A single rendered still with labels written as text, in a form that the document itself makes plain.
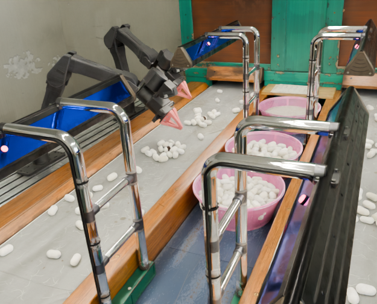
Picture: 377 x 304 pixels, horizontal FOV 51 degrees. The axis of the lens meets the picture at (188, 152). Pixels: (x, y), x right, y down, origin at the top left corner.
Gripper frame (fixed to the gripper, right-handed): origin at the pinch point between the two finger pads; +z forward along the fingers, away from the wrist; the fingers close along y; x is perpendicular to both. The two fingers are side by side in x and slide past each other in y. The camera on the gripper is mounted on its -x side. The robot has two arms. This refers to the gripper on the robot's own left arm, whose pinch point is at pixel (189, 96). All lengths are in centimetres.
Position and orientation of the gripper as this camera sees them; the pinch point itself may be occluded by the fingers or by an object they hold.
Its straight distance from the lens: 180.5
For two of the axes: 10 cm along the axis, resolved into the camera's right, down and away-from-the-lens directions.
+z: 7.4, 6.7, -0.4
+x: -5.3, 6.1, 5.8
